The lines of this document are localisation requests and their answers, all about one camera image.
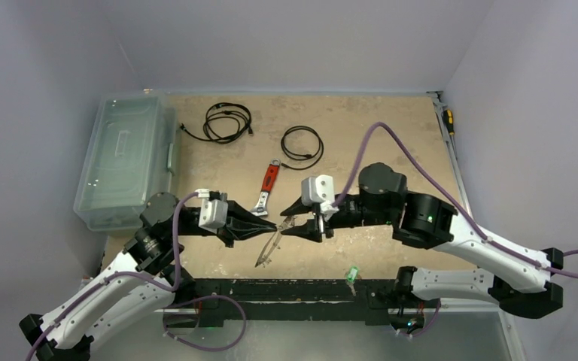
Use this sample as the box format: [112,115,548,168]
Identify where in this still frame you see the large coiled black cable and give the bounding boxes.
[178,102,255,145]

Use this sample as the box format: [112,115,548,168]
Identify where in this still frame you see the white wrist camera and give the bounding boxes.
[300,174,339,221]
[196,189,228,234]

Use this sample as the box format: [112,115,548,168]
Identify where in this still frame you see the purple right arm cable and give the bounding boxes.
[333,122,578,281]

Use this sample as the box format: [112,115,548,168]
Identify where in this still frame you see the clear plastic storage box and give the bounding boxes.
[74,91,178,234]

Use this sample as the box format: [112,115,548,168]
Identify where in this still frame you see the red handled adjustable wrench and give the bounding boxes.
[250,159,281,217]

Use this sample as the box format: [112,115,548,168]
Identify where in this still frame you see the yellow black screwdriver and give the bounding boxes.
[442,109,455,137]

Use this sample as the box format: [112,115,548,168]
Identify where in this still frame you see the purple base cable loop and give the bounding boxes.
[162,292,248,352]

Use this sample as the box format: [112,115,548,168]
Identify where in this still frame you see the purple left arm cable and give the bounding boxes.
[23,192,200,361]

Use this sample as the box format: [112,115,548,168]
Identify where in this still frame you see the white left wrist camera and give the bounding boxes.
[196,189,228,234]

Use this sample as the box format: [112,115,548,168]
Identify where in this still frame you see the small coiled black cable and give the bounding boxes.
[280,125,325,171]

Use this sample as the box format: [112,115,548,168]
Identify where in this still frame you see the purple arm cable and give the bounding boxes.
[23,192,200,361]
[333,122,578,281]

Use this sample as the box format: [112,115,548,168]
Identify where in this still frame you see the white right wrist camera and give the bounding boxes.
[300,174,339,221]

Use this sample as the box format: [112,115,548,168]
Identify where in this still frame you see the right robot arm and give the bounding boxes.
[284,162,564,319]

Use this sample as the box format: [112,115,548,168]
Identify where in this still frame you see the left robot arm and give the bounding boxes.
[19,189,277,360]

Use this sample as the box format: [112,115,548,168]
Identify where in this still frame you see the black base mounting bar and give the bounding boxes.
[189,278,442,330]

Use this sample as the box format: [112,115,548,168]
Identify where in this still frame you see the aluminium frame rail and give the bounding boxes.
[427,91,527,360]

